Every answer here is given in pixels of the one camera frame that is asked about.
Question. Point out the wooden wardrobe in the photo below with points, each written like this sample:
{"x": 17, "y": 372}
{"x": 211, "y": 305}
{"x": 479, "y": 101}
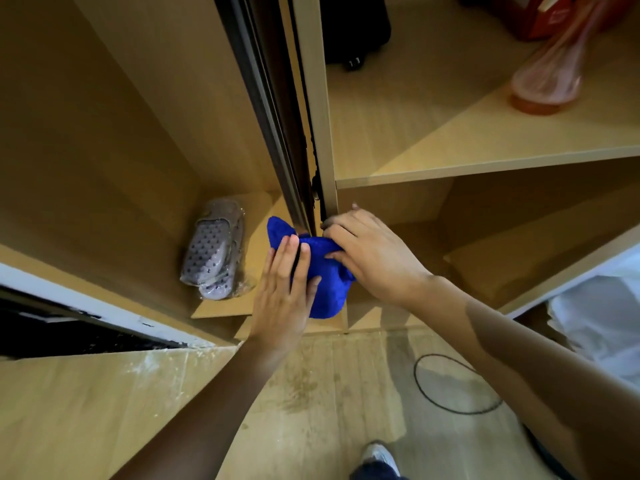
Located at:
{"x": 475, "y": 144}

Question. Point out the person's left forearm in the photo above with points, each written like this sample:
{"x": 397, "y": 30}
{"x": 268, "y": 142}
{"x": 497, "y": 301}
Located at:
{"x": 200, "y": 424}

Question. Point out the person's left hand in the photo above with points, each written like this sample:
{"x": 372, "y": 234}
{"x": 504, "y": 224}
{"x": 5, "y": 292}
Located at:
{"x": 280, "y": 309}

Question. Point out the grey dotted slipper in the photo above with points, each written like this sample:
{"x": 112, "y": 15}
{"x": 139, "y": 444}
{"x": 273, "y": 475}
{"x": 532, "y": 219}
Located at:
{"x": 222, "y": 289}
{"x": 212, "y": 244}

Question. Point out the person's white shoe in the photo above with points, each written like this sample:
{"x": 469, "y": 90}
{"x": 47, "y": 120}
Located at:
{"x": 380, "y": 452}

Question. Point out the blue cloth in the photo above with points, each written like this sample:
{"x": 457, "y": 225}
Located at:
{"x": 330, "y": 289}

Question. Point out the tall framed mirror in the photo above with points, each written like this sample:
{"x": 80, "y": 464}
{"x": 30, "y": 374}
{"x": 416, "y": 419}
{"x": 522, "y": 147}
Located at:
{"x": 265, "y": 94}

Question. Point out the orange spray bottle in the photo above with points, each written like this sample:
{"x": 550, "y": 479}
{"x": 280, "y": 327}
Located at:
{"x": 555, "y": 69}

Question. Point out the white bed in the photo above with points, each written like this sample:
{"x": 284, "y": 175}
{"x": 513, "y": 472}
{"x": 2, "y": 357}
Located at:
{"x": 600, "y": 319}

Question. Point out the person's right forearm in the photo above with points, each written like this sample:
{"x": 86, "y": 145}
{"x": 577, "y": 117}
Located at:
{"x": 540, "y": 369}

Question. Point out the black pouch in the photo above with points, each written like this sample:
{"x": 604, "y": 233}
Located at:
{"x": 355, "y": 29}

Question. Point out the person's right hand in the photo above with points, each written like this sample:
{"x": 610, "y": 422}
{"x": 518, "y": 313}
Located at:
{"x": 380, "y": 259}

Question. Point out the red box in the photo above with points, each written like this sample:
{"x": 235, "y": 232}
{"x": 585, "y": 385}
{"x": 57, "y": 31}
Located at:
{"x": 540, "y": 14}

